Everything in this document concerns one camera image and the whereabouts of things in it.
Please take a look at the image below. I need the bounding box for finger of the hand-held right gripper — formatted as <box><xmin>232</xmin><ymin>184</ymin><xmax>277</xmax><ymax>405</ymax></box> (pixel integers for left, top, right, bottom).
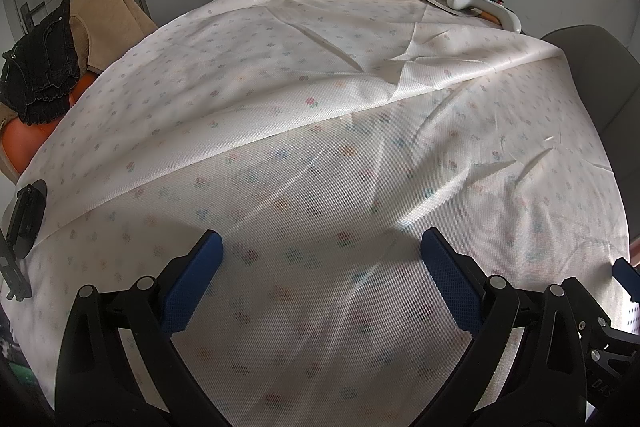
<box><xmin>562</xmin><ymin>277</ymin><xmax>616</xmax><ymax>344</ymax></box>
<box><xmin>614</xmin><ymin>257</ymin><xmax>640</xmax><ymax>306</ymax></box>

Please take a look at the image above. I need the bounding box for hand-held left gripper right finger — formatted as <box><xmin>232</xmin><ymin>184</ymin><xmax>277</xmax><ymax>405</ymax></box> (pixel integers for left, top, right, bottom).
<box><xmin>410</xmin><ymin>227</ymin><xmax>587</xmax><ymax>427</ymax></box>

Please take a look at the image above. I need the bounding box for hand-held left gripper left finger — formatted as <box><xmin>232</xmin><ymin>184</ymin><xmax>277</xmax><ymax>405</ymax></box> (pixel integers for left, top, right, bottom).
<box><xmin>55</xmin><ymin>229</ymin><xmax>236</xmax><ymax>427</ymax></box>

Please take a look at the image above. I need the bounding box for black phone holder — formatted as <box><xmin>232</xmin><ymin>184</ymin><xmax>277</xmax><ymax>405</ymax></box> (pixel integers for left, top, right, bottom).
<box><xmin>0</xmin><ymin>179</ymin><xmax>49</xmax><ymax>304</ymax></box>

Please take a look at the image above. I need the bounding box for floral white tablecloth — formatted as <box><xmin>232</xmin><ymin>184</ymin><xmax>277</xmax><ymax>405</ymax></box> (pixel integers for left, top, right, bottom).
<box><xmin>0</xmin><ymin>0</ymin><xmax>632</xmax><ymax>427</ymax></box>

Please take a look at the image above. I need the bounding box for grey chair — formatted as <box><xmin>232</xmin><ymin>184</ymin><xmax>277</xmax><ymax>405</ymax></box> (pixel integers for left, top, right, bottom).
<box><xmin>541</xmin><ymin>24</ymin><xmax>640</xmax><ymax>244</ymax></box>

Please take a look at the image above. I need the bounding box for orange cushion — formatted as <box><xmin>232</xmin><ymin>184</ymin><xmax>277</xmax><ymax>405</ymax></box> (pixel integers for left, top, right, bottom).
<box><xmin>2</xmin><ymin>72</ymin><xmax>96</xmax><ymax>174</ymax></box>

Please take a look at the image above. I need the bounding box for black denim garment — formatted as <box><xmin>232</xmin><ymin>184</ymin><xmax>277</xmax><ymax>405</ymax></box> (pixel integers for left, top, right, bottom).
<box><xmin>0</xmin><ymin>0</ymin><xmax>84</xmax><ymax>128</ymax></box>

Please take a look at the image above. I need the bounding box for beige chair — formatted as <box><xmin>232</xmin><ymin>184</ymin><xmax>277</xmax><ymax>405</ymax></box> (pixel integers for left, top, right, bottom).
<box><xmin>0</xmin><ymin>0</ymin><xmax>159</xmax><ymax>182</ymax></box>

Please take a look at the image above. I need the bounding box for white handheld device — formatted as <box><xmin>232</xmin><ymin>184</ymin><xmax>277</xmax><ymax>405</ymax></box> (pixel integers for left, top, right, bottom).
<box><xmin>446</xmin><ymin>0</ymin><xmax>524</xmax><ymax>32</ymax></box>

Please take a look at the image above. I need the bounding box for metal door handle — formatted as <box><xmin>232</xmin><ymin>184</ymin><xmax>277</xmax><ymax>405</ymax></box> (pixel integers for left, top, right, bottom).
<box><xmin>20</xmin><ymin>2</ymin><xmax>49</xmax><ymax>28</ymax></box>

